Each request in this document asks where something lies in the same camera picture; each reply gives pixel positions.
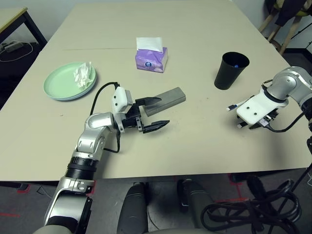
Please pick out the flat white tissue sheet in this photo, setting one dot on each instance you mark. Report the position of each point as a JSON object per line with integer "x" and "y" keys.
{"x": 148, "y": 44}

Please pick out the wooden stool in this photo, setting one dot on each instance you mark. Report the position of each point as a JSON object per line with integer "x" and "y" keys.
{"x": 267, "y": 23}

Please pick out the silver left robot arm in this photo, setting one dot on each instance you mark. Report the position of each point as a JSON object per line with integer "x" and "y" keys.
{"x": 92, "y": 136}

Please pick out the purple tissue pack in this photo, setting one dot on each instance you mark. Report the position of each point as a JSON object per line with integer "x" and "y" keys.
{"x": 150, "y": 59}

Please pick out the grey power adapter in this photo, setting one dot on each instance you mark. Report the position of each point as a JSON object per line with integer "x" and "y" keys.
{"x": 12, "y": 46}

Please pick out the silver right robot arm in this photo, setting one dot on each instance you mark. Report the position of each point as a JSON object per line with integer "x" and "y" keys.
{"x": 285, "y": 83}

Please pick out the dark jacket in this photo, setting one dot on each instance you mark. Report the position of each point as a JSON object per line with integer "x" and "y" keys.
{"x": 285, "y": 12}

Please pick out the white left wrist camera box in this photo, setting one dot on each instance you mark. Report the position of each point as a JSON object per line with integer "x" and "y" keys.
{"x": 119, "y": 97}

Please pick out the beige side table black frame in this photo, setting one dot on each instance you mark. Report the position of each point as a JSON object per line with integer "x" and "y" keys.
{"x": 12, "y": 17}

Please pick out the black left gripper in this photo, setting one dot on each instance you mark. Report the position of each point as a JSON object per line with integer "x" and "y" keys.
{"x": 132, "y": 119}

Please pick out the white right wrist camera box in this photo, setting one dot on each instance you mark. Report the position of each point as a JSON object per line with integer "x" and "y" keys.
{"x": 253, "y": 109}

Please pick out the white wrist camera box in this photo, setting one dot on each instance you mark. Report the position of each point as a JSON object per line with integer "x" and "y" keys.
{"x": 119, "y": 97}
{"x": 253, "y": 109}

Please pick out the black plastic cup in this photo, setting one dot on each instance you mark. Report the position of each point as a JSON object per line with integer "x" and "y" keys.
{"x": 226, "y": 78}

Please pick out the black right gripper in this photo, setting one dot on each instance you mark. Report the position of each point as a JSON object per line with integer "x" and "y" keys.
{"x": 269, "y": 118}

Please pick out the green plate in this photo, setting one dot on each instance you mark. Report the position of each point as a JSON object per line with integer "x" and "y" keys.
{"x": 61, "y": 80}

